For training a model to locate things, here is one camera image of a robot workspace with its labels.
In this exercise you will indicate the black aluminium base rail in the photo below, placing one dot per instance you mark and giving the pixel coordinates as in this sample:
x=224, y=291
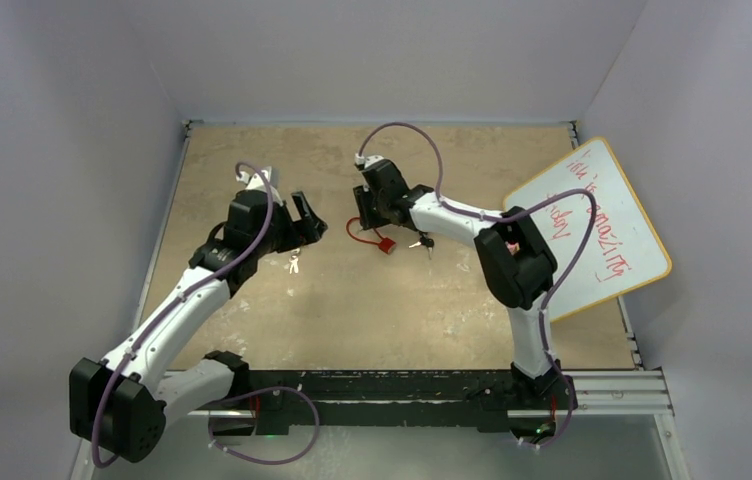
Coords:
x=485, y=400

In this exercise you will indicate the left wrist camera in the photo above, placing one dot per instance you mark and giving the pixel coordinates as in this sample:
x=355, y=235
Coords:
x=265, y=180

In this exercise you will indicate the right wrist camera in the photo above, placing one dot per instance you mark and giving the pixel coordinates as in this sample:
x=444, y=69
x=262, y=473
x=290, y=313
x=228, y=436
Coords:
x=362, y=162

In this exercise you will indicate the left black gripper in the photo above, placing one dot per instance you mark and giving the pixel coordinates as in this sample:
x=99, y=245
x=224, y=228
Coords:
x=308, y=231

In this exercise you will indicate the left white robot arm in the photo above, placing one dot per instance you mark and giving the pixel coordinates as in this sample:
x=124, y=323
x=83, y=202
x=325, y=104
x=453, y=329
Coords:
x=170, y=318

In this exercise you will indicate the silver keys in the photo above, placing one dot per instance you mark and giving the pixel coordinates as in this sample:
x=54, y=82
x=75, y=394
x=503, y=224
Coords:
x=293, y=266

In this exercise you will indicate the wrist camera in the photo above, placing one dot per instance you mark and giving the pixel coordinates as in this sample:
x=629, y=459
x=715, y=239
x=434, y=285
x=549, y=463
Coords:
x=265, y=180
x=362, y=162

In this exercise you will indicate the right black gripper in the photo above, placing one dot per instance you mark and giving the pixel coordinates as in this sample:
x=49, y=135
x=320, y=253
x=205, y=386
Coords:
x=363, y=196

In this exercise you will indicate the red cable lock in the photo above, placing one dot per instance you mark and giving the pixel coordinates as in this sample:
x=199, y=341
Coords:
x=384, y=244

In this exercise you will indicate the whiteboard with yellow frame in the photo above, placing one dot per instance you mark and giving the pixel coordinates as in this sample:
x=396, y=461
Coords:
x=624, y=251

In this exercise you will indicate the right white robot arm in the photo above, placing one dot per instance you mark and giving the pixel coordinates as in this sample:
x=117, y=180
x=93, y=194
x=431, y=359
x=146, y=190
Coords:
x=516, y=262

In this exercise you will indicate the black head keys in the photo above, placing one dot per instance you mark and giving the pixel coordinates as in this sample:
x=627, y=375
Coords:
x=424, y=242

